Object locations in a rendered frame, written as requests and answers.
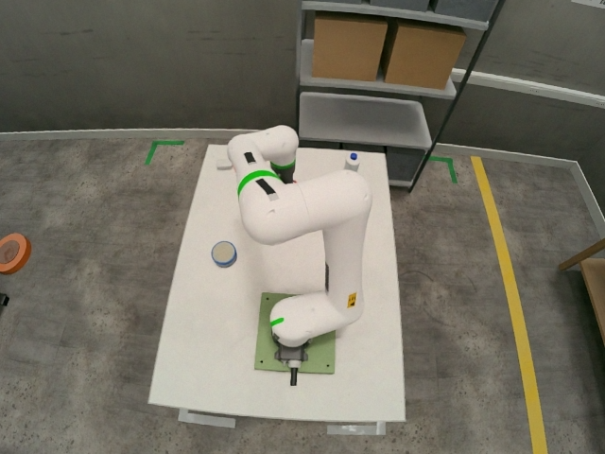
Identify white bottle with blue cap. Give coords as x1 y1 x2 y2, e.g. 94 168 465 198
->
344 152 360 173

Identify blue and grey round tin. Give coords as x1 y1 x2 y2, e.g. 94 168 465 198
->
211 241 237 268

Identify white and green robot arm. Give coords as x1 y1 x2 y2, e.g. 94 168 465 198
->
227 126 372 386

